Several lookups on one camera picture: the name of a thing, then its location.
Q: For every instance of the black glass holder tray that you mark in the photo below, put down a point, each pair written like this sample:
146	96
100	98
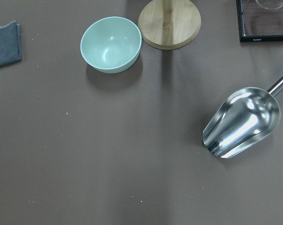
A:
260	20

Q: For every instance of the mint green bowl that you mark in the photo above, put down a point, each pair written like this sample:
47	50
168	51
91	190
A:
111	45

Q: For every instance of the wooden cup tree stand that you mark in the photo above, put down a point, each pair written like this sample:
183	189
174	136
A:
169	24

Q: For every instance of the metal ice scoop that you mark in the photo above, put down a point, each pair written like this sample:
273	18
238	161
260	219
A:
246	117

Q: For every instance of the grey folded cloth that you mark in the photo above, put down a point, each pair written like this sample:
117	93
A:
10	43

